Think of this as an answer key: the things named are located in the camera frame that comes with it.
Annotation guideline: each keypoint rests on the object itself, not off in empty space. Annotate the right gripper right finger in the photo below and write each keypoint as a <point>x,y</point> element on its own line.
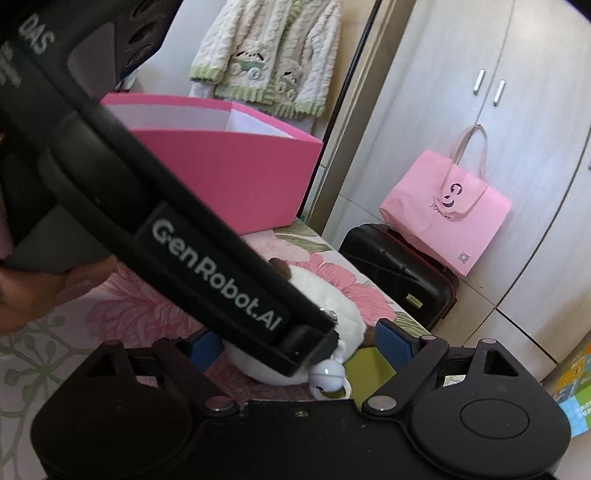
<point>414,360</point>

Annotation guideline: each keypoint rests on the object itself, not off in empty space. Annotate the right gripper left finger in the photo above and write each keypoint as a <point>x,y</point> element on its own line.
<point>184,363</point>

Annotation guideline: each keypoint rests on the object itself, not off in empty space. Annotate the person's left hand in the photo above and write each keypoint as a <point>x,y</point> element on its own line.
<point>28,296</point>

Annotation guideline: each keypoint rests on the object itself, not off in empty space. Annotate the black suitcase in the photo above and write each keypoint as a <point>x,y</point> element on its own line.
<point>423,287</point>

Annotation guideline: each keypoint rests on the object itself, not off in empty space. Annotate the floral bed sheet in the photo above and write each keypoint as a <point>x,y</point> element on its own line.
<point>37,359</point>

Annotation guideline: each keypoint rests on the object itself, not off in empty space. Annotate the pink paper shopping bag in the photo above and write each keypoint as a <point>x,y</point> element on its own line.
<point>445,211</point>

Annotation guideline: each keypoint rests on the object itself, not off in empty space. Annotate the colourful gift bag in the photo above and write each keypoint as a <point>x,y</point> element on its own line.
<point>572,391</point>

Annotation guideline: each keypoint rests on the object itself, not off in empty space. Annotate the pink storage box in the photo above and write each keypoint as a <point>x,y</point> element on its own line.
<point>251,169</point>

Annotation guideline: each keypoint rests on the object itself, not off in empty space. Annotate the cream knitted sweater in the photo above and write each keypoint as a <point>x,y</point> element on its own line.
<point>276,55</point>

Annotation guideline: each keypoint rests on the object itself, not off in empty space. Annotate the white wardrobe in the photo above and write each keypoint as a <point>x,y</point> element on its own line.
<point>516,71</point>

